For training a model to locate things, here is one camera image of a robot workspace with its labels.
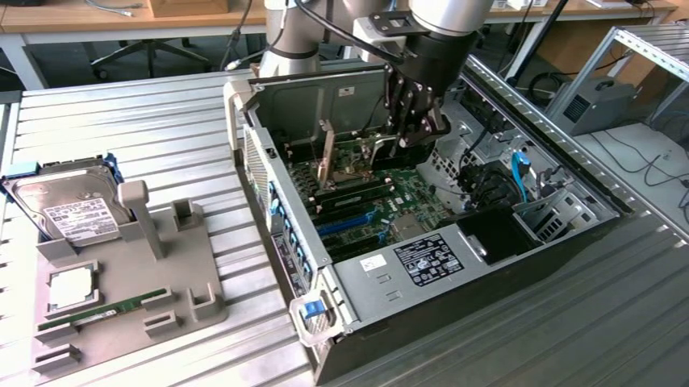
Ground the blue expansion slot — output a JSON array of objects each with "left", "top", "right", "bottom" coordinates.
[{"left": 315, "top": 212, "right": 381, "bottom": 238}]

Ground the black tripod pole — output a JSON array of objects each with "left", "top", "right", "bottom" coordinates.
[{"left": 504, "top": 0, "right": 570, "bottom": 88}]

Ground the black office chair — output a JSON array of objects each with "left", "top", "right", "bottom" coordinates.
[{"left": 88, "top": 38, "right": 213, "bottom": 81}]

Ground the aluminium profile frame table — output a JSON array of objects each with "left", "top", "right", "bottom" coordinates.
[{"left": 542, "top": 23, "right": 689, "bottom": 138}]

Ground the hard disk with blue frame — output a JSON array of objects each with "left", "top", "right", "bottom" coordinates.
[{"left": 0, "top": 152, "right": 134, "bottom": 248}]

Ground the blue wire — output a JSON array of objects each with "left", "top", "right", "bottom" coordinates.
[{"left": 509, "top": 148, "right": 534, "bottom": 202}]

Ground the brown cardboard box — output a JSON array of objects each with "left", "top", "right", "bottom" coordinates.
[{"left": 146, "top": 0, "right": 229, "bottom": 19}]

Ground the coiled black cable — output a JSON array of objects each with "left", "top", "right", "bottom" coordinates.
[{"left": 529, "top": 72, "right": 564, "bottom": 102}]

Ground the CPU socket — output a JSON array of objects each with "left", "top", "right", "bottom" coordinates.
[{"left": 329, "top": 160, "right": 374, "bottom": 189}]

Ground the grey parts rack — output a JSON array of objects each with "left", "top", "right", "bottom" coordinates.
[{"left": 31, "top": 179, "right": 231, "bottom": 378}]

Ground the looped black wire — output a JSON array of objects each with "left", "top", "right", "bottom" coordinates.
[{"left": 365, "top": 91, "right": 390, "bottom": 136}]

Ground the open black PC case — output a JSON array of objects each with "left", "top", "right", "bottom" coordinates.
[{"left": 223, "top": 48, "right": 636, "bottom": 386}]

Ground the green motherboard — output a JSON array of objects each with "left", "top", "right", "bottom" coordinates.
[{"left": 285, "top": 132, "right": 458, "bottom": 263}]

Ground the wooden desk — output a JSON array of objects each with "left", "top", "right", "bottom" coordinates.
[{"left": 0, "top": 0, "right": 681, "bottom": 92}]

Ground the black cable with plug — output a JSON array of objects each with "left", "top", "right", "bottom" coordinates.
[{"left": 589, "top": 131, "right": 689, "bottom": 189}]

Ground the dark RAM stick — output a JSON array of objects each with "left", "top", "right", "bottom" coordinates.
[{"left": 314, "top": 185, "right": 394, "bottom": 210}]

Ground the silver CPU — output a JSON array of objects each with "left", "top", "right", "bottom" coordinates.
[{"left": 47, "top": 268, "right": 98, "bottom": 310}]

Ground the silver chipset heatsink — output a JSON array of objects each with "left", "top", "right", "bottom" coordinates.
[{"left": 391, "top": 213, "right": 430, "bottom": 239}]

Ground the silver power supply with label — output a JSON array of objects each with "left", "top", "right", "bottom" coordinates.
[{"left": 329, "top": 223, "right": 489, "bottom": 327}]

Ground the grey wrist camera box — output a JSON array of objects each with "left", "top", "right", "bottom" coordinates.
[{"left": 353, "top": 10, "right": 412, "bottom": 65}]

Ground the black wire bundle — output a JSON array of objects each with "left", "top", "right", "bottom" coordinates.
[{"left": 457, "top": 160, "right": 520, "bottom": 211}]

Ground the thin cable with silver plug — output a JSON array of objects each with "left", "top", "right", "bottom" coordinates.
[{"left": 219, "top": 0, "right": 255, "bottom": 73}]

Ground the green RAM stick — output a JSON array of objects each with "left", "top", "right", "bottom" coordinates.
[{"left": 36, "top": 288, "right": 168, "bottom": 332}]

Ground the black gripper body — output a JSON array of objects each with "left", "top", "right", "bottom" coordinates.
[{"left": 385, "top": 31, "right": 484, "bottom": 98}]

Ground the grey metal box with handle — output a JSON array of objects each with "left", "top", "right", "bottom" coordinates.
[{"left": 558, "top": 78, "right": 640, "bottom": 137}]

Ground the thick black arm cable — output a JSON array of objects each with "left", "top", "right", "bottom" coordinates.
[{"left": 266, "top": 0, "right": 404, "bottom": 65}]

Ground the silver disk bay cage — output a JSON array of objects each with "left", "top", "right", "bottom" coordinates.
[{"left": 420, "top": 66, "right": 545, "bottom": 190}]

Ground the grey cable with connector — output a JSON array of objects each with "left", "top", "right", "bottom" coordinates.
[{"left": 84, "top": 0, "right": 146, "bottom": 18}]

